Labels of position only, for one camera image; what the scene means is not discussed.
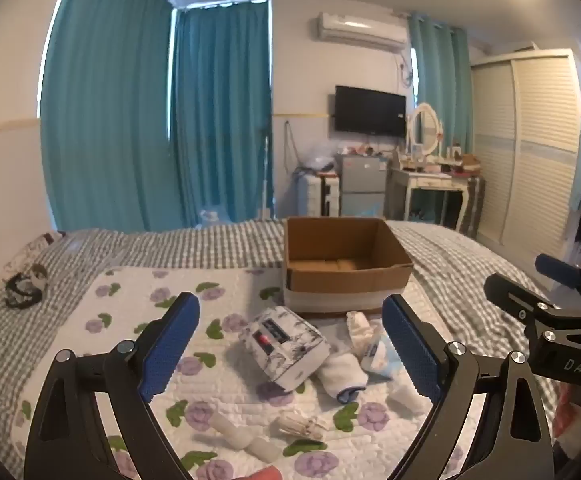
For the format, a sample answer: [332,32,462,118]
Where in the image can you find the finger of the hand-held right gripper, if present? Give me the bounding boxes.
[535,253,581,288]
[484,273,566,323]

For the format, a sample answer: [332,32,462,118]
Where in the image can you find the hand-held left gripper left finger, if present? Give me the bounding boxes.
[24,291,201,480]

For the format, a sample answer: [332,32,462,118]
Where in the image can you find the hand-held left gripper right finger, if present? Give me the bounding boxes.
[381,294,555,480]

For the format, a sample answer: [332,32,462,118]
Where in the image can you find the white towel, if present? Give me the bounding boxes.
[315,352,370,404]

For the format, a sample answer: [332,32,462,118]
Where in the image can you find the black and white patterned pouch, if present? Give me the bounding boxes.
[238,305,332,392]

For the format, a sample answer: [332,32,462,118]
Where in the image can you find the brown cardboard box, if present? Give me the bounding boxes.
[283,216,415,318]

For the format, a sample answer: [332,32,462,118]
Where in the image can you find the light blue cloth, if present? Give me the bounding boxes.
[363,337,406,380]

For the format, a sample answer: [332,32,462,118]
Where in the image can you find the small white rolled cloth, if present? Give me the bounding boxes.
[387,384,432,413]

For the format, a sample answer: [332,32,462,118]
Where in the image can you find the white floral quilt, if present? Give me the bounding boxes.
[8,265,561,480]

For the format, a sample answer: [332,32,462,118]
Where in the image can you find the red patterned cloth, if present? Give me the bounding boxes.
[555,390,581,442]

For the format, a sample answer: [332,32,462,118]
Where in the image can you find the dark suitcase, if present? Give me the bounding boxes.
[463,175,487,239]

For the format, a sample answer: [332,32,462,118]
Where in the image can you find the cream sliding wardrobe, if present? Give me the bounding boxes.
[471,48,581,262]

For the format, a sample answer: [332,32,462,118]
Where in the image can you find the white patterned cloth bundle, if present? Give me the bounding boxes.
[270,409,329,442]

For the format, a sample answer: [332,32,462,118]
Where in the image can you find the white dressing table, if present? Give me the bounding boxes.
[387,166,472,233]

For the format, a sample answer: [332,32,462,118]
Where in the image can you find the black and white cloth item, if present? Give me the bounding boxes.
[4,264,50,309]

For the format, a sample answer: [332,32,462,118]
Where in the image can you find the pink object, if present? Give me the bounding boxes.
[243,466,285,480]

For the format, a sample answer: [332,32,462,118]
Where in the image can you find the patterned pillow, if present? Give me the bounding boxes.
[0,230,66,301]

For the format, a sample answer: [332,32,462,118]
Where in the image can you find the grey mini fridge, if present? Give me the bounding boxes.
[334,153,389,219]

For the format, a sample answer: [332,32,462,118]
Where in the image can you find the white suitcase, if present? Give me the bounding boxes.
[295,172,341,219]

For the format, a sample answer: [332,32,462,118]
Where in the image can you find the white oval vanity mirror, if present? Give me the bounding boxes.
[407,102,444,158]

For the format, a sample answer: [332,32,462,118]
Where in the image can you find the small toiletries clutter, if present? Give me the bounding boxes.
[341,144,390,157]

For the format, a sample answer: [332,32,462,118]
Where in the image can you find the clear plastic bag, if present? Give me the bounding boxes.
[305,142,337,172]

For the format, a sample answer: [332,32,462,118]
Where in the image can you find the narrow light teal curtain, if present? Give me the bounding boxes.
[408,12,474,155]

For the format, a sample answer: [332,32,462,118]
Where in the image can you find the wide teal curtain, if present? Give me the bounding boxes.
[39,0,177,233]

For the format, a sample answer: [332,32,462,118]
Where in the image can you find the white air conditioner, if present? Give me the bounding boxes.
[315,11,408,54]

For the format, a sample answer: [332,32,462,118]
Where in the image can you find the hanging wall cable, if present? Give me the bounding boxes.
[283,120,297,172]

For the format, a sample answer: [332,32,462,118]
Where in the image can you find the black wall television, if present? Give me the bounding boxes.
[335,85,407,138]

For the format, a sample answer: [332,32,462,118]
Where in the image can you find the air conditioner cables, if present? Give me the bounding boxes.
[397,51,415,87]

